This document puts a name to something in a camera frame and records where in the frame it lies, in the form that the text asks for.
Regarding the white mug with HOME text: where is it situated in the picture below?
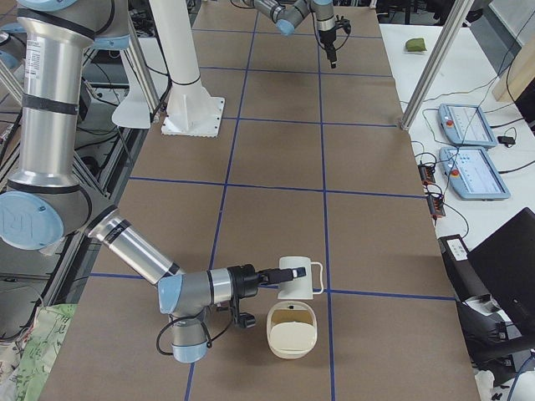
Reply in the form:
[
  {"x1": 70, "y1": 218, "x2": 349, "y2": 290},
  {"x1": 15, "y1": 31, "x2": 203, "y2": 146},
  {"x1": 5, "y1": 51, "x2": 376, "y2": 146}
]
[{"x1": 278, "y1": 256, "x2": 324, "y2": 300}]

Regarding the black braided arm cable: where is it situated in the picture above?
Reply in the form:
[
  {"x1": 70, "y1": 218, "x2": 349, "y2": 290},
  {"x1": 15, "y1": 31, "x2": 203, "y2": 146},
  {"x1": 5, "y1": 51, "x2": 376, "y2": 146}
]
[{"x1": 155, "y1": 292, "x2": 243, "y2": 357}]

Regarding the green bean bag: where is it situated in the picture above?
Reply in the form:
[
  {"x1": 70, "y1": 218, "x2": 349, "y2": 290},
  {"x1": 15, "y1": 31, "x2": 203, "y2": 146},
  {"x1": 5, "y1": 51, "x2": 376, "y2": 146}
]
[{"x1": 405, "y1": 38, "x2": 427, "y2": 53}]

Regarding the aluminium frame post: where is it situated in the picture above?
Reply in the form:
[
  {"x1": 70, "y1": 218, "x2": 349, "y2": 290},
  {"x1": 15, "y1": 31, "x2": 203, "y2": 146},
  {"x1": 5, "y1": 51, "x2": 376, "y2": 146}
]
[{"x1": 400, "y1": 0, "x2": 475, "y2": 131}]

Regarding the black office chair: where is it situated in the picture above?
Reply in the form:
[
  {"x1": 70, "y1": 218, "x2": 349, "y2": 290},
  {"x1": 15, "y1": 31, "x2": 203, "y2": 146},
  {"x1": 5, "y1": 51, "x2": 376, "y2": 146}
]
[{"x1": 466, "y1": 207, "x2": 534, "y2": 384}]

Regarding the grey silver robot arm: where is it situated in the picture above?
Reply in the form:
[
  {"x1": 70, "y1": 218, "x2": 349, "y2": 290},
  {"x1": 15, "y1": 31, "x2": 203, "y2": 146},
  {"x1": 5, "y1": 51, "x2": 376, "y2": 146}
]
[
  {"x1": 1, "y1": 1, "x2": 306, "y2": 363},
  {"x1": 243, "y1": 0, "x2": 338, "y2": 69}
]

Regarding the blue teach pendant far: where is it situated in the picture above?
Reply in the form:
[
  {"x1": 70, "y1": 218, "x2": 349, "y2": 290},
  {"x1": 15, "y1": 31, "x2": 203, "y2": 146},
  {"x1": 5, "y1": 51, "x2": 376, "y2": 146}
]
[{"x1": 438, "y1": 104, "x2": 497, "y2": 149}]

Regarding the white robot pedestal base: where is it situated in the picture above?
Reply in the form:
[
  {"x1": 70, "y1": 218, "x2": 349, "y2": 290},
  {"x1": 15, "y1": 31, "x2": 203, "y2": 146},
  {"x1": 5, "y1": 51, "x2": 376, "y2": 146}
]
[{"x1": 150, "y1": 0, "x2": 225, "y2": 138}]

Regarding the green patterned cloth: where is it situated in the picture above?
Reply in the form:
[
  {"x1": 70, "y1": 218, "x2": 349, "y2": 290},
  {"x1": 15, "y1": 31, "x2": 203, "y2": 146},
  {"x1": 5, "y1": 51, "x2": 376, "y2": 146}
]
[{"x1": 1, "y1": 303, "x2": 77, "y2": 400}]

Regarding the cream plastic basket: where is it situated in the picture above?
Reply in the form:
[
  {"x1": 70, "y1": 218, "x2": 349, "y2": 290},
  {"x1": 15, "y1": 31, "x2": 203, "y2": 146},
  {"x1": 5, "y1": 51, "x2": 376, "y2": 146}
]
[{"x1": 266, "y1": 301, "x2": 318, "y2": 359}]

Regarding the wooden board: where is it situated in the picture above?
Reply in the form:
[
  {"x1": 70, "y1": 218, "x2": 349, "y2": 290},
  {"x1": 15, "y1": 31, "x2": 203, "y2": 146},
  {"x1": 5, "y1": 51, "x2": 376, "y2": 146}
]
[{"x1": 492, "y1": 37, "x2": 534, "y2": 102}]

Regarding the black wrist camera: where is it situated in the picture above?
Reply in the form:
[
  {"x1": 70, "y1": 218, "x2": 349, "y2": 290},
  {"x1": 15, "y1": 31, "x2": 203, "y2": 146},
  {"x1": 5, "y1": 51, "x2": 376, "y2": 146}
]
[
  {"x1": 335, "y1": 15, "x2": 352, "y2": 35},
  {"x1": 235, "y1": 312, "x2": 256, "y2": 329}
]

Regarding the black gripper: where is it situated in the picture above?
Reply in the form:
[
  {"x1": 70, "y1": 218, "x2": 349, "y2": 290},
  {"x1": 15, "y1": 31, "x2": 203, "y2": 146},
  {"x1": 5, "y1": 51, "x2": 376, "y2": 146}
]
[
  {"x1": 227, "y1": 264, "x2": 307, "y2": 297},
  {"x1": 318, "y1": 29, "x2": 338, "y2": 69}
]

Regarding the blue teach pendant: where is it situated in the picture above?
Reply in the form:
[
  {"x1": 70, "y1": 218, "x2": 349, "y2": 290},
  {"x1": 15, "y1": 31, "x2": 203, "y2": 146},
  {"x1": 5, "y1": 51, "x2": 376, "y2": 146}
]
[
  {"x1": 439, "y1": 146, "x2": 511, "y2": 201},
  {"x1": 438, "y1": 104, "x2": 497, "y2": 149}
]

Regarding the blue teach pendant near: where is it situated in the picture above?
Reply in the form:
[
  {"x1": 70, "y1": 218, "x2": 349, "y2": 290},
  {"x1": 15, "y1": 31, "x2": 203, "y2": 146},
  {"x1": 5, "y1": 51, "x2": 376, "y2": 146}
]
[{"x1": 439, "y1": 146, "x2": 511, "y2": 201}]

